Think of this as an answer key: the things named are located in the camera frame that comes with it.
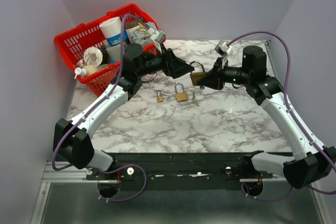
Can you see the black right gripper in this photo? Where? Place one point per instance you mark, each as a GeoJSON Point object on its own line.
{"type": "Point", "coordinates": [213, 78]}

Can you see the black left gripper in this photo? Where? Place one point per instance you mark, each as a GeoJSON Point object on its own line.
{"type": "Point", "coordinates": [174, 66]}

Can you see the large brass padlock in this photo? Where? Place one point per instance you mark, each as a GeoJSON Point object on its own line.
{"type": "Point", "coordinates": [195, 77]}

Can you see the silver key bunch with ring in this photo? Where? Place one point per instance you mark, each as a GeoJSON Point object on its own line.
{"type": "Point", "coordinates": [194, 100]}

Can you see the brass padlock long shackle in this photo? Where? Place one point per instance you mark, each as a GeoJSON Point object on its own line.
{"type": "Point", "coordinates": [181, 95]}

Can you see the small brass padlock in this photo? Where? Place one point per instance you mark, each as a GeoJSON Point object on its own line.
{"type": "Point", "coordinates": [159, 96]}

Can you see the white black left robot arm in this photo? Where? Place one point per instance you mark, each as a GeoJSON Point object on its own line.
{"type": "Point", "coordinates": [72, 139]}

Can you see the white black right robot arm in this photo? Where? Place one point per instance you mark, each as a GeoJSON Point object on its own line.
{"type": "Point", "coordinates": [311, 160]}

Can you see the grey cartoon snack bag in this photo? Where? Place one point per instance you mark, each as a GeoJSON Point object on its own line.
{"type": "Point", "coordinates": [140, 36]}

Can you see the brown chocolate package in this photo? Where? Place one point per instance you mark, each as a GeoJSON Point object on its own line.
{"type": "Point", "coordinates": [132, 25]}

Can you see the grey paper cup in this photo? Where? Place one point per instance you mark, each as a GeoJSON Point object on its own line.
{"type": "Point", "coordinates": [116, 52]}

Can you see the white paper towel roll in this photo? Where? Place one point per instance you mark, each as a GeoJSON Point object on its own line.
{"type": "Point", "coordinates": [111, 30]}

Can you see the white pump lotion bottle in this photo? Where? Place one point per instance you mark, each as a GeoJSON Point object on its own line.
{"type": "Point", "coordinates": [85, 71]}

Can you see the red plastic shopping basket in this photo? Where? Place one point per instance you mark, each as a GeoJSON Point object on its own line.
{"type": "Point", "coordinates": [73, 43]}

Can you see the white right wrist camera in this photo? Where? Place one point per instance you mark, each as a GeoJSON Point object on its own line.
{"type": "Point", "coordinates": [223, 50]}

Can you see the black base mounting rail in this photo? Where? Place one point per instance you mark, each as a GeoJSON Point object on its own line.
{"type": "Point", "coordinates": [181, 171]}

